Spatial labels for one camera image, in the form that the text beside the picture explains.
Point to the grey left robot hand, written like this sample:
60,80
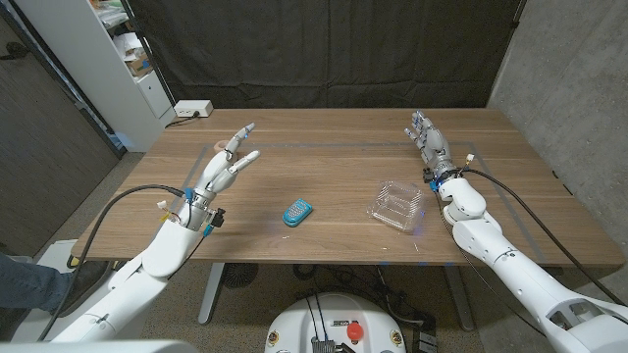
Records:
216,176

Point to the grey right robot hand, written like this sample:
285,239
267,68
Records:
434,147

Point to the teal toy phone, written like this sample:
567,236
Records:
297,213

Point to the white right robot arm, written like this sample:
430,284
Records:
520,274

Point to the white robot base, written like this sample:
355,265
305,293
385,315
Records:
294,323

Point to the clear plastic clamshell container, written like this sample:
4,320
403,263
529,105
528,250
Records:
396,206

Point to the cardboard box with blue tape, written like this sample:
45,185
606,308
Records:
138,64

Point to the white power strip box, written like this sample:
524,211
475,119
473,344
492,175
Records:
192,108

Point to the black round fan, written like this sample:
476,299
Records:
239,274

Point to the grey table leg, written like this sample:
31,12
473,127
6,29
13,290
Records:
460,299
211,294

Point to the black curtain backdrop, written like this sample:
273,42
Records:
324,49

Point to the black shoe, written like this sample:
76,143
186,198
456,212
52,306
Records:
86,279

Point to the white shelf cabinet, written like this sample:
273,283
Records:
93,64

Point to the black box on floor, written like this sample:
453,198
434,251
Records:
425,338

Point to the red emergency stop button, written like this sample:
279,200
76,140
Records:
354,331

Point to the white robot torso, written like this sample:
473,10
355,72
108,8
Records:
98,347

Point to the person's leg in jeans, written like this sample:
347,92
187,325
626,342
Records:
24,287

